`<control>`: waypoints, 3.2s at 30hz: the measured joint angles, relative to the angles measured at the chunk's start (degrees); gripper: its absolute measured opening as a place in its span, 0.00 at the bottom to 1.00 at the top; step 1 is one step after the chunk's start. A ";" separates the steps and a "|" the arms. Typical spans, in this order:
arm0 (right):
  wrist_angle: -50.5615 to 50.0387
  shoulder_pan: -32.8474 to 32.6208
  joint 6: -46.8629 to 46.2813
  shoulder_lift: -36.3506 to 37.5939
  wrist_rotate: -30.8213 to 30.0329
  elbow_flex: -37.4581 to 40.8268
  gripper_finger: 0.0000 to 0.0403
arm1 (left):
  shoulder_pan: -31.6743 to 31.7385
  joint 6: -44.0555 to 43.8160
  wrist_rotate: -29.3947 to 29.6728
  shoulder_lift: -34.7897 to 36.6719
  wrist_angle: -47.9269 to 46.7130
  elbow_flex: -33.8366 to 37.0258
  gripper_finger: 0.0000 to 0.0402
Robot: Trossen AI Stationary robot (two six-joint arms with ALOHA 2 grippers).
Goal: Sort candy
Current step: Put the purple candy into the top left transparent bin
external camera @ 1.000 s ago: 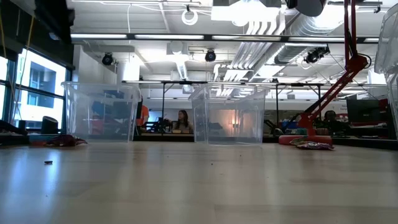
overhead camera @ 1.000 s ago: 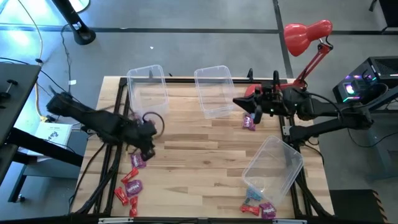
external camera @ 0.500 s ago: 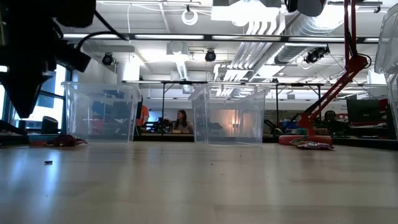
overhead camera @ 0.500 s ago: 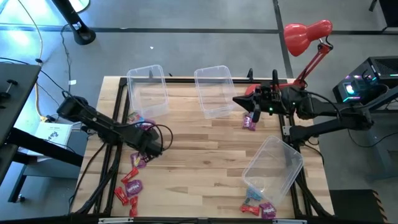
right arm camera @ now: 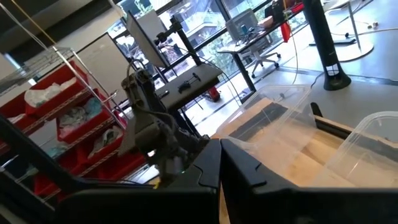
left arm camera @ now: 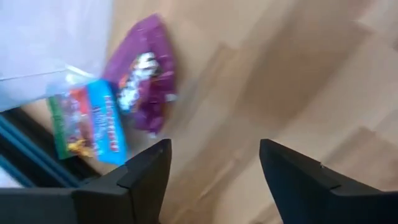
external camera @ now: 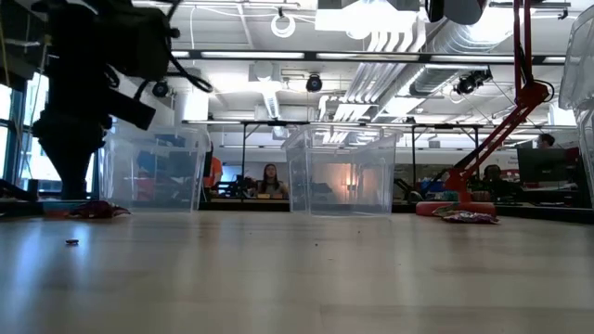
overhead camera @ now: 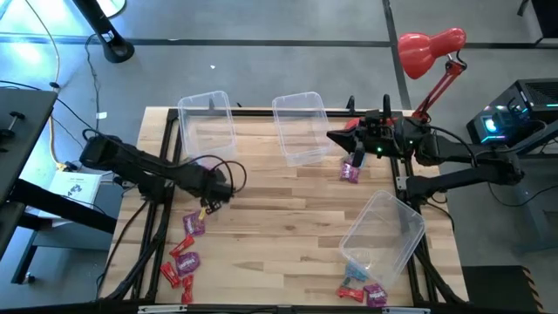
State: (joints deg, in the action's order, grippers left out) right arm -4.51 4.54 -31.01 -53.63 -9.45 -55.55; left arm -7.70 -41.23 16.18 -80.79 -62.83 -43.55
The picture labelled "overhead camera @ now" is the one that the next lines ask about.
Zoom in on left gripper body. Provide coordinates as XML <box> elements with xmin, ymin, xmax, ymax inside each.
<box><xmin>189</xmin><ymin>163</ymin><xmax>235</xmax><ymax>205</ymax></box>

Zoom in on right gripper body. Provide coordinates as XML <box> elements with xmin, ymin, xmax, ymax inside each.
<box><xmin>356</xmin><ymin>108</ymin><xmax>414</xmax><ymax>159</ymax></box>

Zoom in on clear plastic bin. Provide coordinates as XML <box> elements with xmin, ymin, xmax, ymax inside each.
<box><xmin>338</xmin><ymin>188</ymin><xmax>426</xmax><ymax>291</ymax></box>
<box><xmin>177</xmin><ymin>90</ymin><xmax>239</xmax><ymax>169</ymax></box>
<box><xmin>271</xmin><ymin>91</ymin><xmax>333</xmax><ymax>168</ymax></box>

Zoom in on red candy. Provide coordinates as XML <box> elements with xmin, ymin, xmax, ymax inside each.
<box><xmin>336</xmin><ymin>286</ymin><xmax>365</xmax><ymax>304</ymax></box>
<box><xmin>169</xmin><ymin>235</ymin><xmax>196</xmax><ymax>259</ymax></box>
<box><xmin>159</xmin><ymin>261</ymin><xmax>181</xmax><ymax>290</ymax></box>
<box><xmin>180</xmin><ymin>274</ymin><xmax>194</xmax><ymax>305</ymax></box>

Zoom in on red desk lamp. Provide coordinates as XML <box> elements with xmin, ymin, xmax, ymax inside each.
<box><xmin>344</xmin><ymin>27</ymin><xmax>468</xmax><ymax>132</ymax></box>

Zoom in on white cardboard box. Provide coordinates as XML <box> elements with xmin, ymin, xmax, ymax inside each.
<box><xmin>44</xmin><ymin>169</ymin><xmax>103</xmax><ymax>211</ymax></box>

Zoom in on computer tower with lights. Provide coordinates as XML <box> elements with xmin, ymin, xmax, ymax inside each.
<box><xmin>466</xmin><ymin>78</ymin><xmax>558</xmax><ymax>146</ymax></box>

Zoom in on grey side table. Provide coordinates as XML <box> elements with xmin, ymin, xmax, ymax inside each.
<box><xmin>512</xmin><ymin>126</ymin><xmax>558</xmax><ymax>255</ymax></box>

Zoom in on black stand pole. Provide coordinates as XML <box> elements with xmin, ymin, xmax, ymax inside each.
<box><xmin>71</xmin><ymin>0</ymin><xmax>136</xmax><ymax>65</ymax></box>

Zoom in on black hazard-striped box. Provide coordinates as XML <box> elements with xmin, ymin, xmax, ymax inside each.
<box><xmin>461</xmin><ymin>264</ymin><xmax>547</xmax><ymax>314</ymax></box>

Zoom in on black desk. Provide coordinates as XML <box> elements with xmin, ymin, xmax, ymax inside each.
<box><xmin>0</xmin><ymin>88</ymin><xmax>119</xmax><ymax>285</ymax></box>

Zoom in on black furniture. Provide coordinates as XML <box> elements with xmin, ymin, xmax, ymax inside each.
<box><xmin>517</xmin><ymin>0</ymin><xmax>558</xmax><ymax>45</ymax></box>

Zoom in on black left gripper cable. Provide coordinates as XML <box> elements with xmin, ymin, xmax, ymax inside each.
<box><xmin>184</xmin><ymin>154</ymin><xmax>248</xmax><ymax>198</ymax></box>

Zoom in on white edge bracket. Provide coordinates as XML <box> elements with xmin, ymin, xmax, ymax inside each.
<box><xmin>381</xmin><ymin>306</ymin><xmax>431</xmax><ymax>314</ymax></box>
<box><xmin>137</xmin><ymin>304</ymin><xmax>189</xmax><ymax>314</ymax></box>

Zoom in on yellow cable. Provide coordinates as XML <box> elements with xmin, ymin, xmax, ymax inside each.
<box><xmin>24</xmin><ymin>0</ymin><xmax>70</xmax><ymax>172</ymax></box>

